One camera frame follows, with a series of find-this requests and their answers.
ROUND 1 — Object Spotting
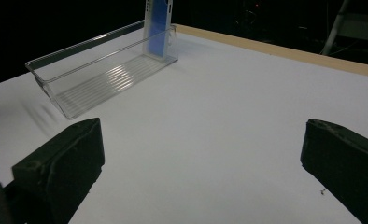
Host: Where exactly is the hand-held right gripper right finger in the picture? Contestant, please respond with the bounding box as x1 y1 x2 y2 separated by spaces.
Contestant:
299 118 368 224

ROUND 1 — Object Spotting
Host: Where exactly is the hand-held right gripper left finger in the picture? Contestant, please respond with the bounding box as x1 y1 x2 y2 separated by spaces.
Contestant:
11 117 106 224

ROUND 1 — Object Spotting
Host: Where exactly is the blue and white phone case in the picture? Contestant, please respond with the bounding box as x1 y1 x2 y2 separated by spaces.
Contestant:
142 0 174 59

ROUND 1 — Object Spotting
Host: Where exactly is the clear plastic bin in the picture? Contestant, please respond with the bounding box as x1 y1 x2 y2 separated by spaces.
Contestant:
24 20 179 120

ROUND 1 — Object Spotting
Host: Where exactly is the white table cover sheet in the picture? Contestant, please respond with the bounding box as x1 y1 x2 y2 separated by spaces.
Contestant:
0 26 368 224

